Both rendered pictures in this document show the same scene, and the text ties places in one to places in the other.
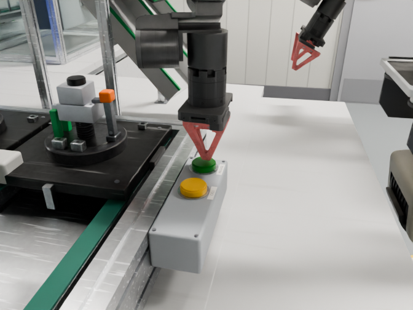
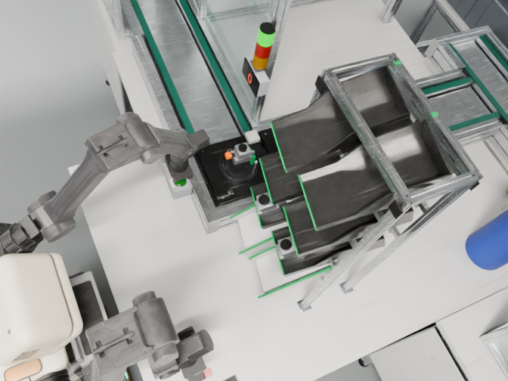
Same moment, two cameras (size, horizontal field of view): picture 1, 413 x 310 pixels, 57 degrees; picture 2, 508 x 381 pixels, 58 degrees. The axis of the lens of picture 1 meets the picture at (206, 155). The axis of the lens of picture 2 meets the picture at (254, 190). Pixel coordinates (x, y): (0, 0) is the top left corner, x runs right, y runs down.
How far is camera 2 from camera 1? 1.68 m
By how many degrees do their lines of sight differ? 82
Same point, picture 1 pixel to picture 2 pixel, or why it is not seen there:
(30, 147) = (259, 153)
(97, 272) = (174, 120)
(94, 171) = (216, 153)
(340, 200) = (122, 240)
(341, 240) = (115, 209)
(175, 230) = not seen: hidden behind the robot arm
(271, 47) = not seen: outside the picture
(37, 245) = (212, 133)
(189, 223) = not seen: hidden behind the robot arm
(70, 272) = (184, 121)
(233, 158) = (195, 248)
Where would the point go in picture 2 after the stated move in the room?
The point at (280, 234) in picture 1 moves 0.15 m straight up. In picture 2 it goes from (141, 200) to (139, 180)
